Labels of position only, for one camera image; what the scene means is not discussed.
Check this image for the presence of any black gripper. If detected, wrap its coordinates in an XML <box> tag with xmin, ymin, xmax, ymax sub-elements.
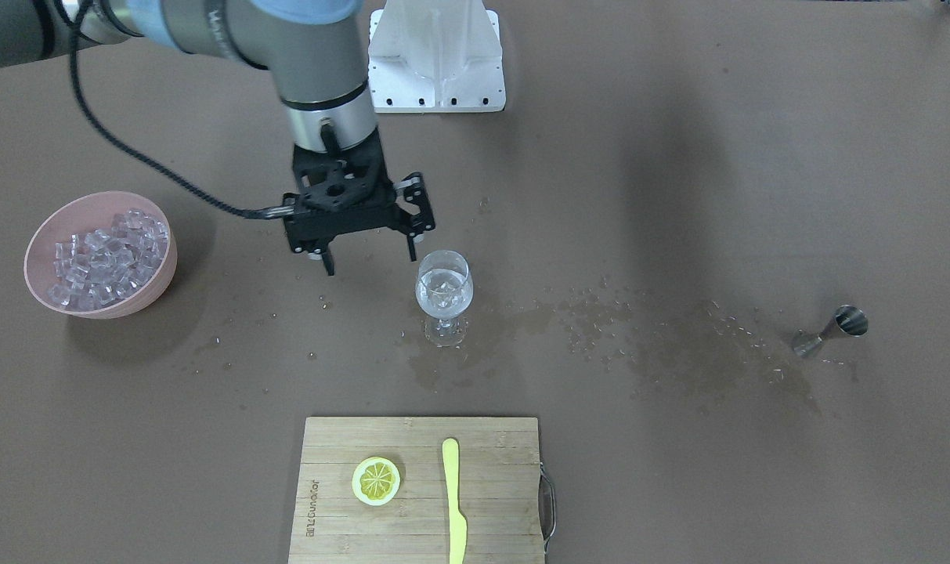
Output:
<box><xmin>282</xmin><ymin>131</ymin><xmax>436</xmax><ymax>277</ymax></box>

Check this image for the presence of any steel jigger measuring cup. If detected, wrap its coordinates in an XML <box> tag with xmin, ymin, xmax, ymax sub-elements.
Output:
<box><xmin>790</xmin><ymin>304</ymin><xmax>869</xmax><ymax>358</ymax></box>

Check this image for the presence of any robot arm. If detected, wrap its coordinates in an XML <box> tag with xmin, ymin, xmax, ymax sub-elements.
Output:
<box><xmin>0</xmin><ymin>1</ymin><xmax>436</xmax><ymax>275</ymax></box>

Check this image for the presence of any clear wine glass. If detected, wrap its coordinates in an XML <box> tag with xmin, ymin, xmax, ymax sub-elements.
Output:
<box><xmin>415</xmin><ymin>250</ymin><xmax>474</xmax><ymax>347</ymax></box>

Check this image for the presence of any clear ice cubes pile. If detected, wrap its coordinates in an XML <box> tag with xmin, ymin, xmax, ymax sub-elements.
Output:
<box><xmin>46</xmin><ymin>208</ymin><xmax>171</xmax><ymax>312</ymax></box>

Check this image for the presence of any yellow lemon slice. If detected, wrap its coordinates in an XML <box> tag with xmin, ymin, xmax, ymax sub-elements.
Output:
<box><xmin>352</xmin><ymin>457</ymin><xmax>402</xmax><ymax>507</ymax></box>

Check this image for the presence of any bamboo cutting board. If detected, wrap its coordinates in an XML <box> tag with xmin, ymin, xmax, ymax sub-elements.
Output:
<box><xmin>287</xmin><ymin>417</ymin><xmax>546</xmax><ymax>563</ymax></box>

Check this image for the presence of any pink bowl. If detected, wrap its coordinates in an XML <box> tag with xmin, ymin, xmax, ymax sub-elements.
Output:
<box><xmin>23</xmin><ymin>190</ymin><xmax>178</xmax><ymax>319</ymax></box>

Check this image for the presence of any yellow plastic knife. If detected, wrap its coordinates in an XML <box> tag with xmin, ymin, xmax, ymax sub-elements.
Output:
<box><xmin>442</xmin><ymin>438</ymin><xmax>468</xmax><ymax>563</ymax></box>

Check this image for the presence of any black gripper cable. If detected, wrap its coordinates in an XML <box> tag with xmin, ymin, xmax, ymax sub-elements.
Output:
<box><xmin>67</xmin><ymin>0</ymin><xmax>297</xmax><ymax>221</ymax></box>

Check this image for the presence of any white central robot pedestal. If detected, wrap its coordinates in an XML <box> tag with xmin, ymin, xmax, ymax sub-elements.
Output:
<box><xmin>368</xmin><ymin>1</ymin><xmax>507</xmax><ymax>114</ymax></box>

